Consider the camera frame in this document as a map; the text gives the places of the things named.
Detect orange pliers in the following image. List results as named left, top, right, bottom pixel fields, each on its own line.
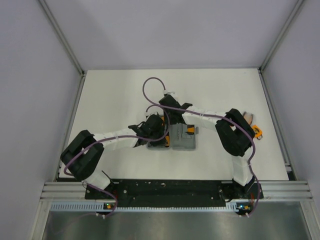
left=242, top=111, right=254, bottom=125

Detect grey plastic tool case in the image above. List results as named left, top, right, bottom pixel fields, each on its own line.
left=146, top=114, right=199, bottom=151

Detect orange black screwdriver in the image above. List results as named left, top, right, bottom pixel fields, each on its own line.
left=164, top=135, right=170, bottom=148

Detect orange tape measure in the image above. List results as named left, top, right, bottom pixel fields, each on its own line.
left=252, top=125, right=263, bottom=140

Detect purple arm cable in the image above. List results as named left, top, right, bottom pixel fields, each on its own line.
left=142, top=77, right=263, bottom=218
left=63, top=104, right=171, bottom=219

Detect white slotted cable duct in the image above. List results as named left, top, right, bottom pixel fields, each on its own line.
left=50, top=202, right=251, bottom=213

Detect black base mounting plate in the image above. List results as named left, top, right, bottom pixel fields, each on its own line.
left=85, top=179, right=264, bottom=208

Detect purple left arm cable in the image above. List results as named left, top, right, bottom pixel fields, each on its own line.
left=63, top=104, right=171, bottom=219

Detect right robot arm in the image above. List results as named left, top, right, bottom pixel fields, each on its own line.
left=159, top=94, right=256, bottom=198

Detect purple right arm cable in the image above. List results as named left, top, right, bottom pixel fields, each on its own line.
left=142, top=77, right=263, bottom=218

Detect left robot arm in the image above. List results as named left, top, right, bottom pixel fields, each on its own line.
left=60, top=113, right=168, bottom=199

